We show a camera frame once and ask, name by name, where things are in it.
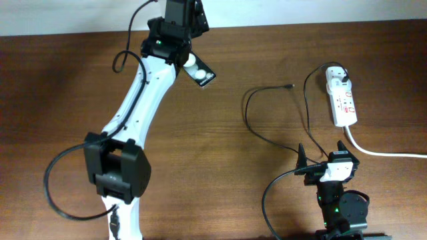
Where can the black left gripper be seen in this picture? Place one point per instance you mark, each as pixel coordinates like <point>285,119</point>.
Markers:
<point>199,21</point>

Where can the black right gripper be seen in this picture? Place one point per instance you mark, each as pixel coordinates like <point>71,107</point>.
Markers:
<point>313,177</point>

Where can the white USB charger adapter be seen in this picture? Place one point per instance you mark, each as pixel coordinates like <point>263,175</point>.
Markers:
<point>337,80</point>

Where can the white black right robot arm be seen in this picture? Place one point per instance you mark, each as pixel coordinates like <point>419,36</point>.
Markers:
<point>344,211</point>

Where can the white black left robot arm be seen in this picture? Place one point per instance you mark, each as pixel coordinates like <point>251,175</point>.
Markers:
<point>115,161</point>

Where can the white power strip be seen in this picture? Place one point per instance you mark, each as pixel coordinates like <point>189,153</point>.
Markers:
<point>343,109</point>

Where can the black Galaxy smartphone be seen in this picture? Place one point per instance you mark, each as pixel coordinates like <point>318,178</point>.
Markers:
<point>201,73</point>

